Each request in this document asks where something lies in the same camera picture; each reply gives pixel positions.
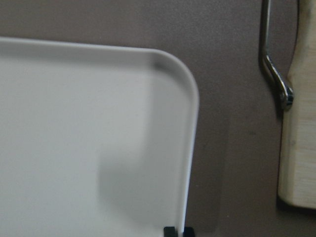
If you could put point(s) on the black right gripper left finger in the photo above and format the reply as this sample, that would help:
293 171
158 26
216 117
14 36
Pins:
169 232

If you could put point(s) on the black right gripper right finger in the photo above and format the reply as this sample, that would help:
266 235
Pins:
189 232

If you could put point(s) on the cream rabbit tray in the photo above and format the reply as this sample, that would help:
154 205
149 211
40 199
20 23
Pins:
95 141

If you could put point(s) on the wooden cutting board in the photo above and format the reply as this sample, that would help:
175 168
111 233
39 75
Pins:
297 167

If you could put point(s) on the metal board handle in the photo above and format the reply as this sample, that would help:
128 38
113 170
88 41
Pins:
285 90

